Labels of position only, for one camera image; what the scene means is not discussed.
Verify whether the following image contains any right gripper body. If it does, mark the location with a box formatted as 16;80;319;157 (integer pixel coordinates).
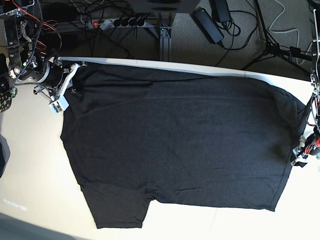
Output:
33;62;88;102

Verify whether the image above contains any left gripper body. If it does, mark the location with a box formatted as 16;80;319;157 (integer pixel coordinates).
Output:
291;133;320;168

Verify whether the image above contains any dark grey T-shirt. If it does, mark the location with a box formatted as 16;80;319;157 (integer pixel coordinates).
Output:
61;63;305;229

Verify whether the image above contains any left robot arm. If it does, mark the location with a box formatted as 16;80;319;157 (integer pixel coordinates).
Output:
290;0;320;167

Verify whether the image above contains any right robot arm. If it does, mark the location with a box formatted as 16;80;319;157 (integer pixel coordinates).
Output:
0;0;87;108

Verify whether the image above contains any white power strip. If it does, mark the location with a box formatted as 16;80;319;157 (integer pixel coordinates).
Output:
82;17;152;31

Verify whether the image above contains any black patterned cup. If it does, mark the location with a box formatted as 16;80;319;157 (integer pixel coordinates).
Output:
0;87;12;114

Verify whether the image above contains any black tripod stand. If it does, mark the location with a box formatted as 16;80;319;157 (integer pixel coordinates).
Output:
242;0;312;74

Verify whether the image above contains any grey monitor base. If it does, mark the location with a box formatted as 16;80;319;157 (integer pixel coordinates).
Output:
126;0;200;13

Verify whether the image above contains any black power adapter brick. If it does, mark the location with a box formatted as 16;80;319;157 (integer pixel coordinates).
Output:
191;8;224;44

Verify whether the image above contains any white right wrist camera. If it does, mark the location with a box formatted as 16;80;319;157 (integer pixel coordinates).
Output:
49;95;69;115

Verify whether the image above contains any aluminium frame post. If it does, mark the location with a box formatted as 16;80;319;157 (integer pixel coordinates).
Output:
155;12;176;62

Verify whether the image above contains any grey white cable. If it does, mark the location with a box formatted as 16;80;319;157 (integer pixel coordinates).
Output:
253;0;316;66

